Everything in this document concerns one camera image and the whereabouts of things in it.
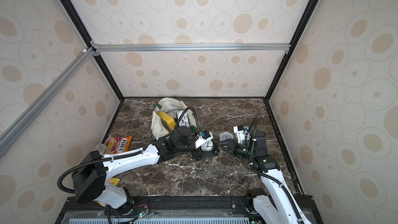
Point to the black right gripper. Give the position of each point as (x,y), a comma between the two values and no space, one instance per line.
(234,146)

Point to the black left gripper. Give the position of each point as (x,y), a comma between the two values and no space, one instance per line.
(197,153)

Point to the small white round clock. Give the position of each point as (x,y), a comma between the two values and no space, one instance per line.
(225,136)

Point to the yellow square alarm clock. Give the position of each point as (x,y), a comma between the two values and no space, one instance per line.
(167,121)

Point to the cream canvas tote bag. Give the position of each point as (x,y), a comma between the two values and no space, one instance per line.
(170,106)

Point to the white clock black back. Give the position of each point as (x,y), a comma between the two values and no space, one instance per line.
(183,118)

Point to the small black twin-bell clock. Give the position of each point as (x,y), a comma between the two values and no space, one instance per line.
(208,149)

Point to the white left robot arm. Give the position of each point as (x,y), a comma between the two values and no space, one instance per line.
(89,181)

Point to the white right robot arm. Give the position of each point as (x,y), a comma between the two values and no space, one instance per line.
(278,206)

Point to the Fox's candy bag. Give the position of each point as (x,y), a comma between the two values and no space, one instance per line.
(118,144)

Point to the yellow snack packet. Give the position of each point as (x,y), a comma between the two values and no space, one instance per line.
(114,181)

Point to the clear plastic jar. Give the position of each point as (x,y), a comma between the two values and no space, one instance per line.
(102,149)

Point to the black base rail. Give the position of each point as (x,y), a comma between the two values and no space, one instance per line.
(163,210)

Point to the aluminium frame bar rear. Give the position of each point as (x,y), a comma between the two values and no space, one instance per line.
(162,48)

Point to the aluminium frame bar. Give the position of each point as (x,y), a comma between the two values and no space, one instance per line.
(162,48)
(18,127)

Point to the aluminium frame bar left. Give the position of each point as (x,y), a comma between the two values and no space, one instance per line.
(18,127)

